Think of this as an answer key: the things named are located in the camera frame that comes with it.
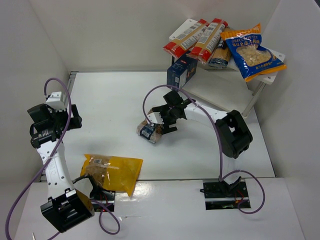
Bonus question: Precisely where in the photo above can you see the tricolour fusilli pasta bag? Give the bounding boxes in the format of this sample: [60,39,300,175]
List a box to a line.
[136,119,163,144]

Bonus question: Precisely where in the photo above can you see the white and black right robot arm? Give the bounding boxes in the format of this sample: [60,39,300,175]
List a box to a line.
[147,90,253,190]

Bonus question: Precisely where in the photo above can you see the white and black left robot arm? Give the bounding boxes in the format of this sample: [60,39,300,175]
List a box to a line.
[27,103,95,233]

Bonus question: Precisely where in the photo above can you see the dark blue pasta box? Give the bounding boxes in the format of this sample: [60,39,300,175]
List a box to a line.
[166,54,198,89]

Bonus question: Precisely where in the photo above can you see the white two-tier shelf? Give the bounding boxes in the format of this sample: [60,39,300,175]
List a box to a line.
[167,19,285,117]

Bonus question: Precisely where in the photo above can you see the yellow pasta bag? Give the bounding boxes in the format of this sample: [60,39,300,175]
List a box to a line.
[80,153,143,197]

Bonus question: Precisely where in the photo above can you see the left red spaghetti pack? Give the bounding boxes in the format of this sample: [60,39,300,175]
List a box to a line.
[163,19,209,59]

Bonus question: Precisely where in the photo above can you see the red spaghetti pack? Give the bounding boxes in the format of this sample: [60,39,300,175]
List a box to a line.
[163,19,209,59]
[187,18,229,65]

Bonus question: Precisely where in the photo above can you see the right red spaghetti pack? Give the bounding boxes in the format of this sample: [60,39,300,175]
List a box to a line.
[187,18,229,65]

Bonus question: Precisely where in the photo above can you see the dark blue spaghetti pack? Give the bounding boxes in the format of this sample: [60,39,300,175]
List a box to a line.
[208,38,232,69]

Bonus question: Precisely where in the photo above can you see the blue orange orecchiette bag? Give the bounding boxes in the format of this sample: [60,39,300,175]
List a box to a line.
[220,23,287,82]

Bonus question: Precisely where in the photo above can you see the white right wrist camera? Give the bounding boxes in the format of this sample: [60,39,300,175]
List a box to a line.
[147,112,164,125]

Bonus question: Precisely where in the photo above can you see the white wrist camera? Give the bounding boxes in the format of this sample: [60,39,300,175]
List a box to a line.
[147,112,164,125]
[45,91,67,112]

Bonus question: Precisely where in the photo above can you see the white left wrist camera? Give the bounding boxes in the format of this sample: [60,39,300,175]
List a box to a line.
[45,91,67,112]

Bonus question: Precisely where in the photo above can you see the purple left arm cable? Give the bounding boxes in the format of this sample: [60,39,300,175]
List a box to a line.
[4,77,121,240]

